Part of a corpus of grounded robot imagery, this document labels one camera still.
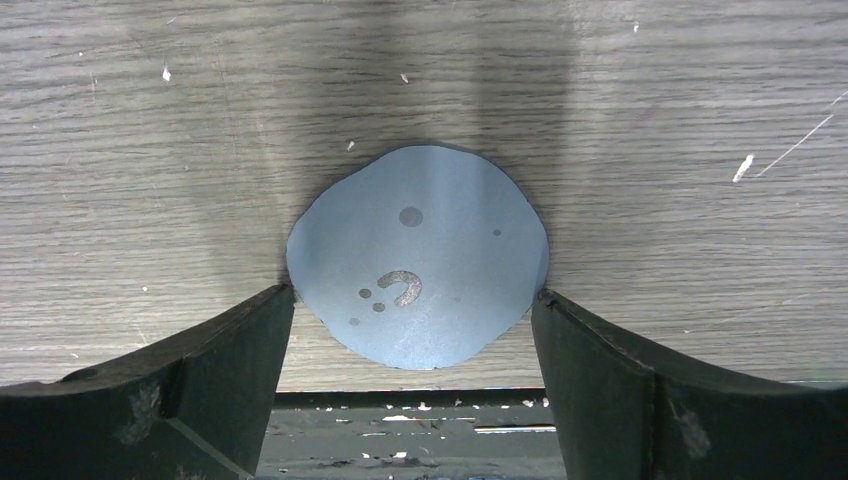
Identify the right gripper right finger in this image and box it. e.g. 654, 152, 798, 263
531, 289, 847, 479

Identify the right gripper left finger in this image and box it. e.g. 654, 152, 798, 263
1, 285, 295, 479

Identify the blue coaster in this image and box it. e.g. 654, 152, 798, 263
286, 145, 550, 370

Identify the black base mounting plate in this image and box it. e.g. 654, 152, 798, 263
256, 388, 567, 479

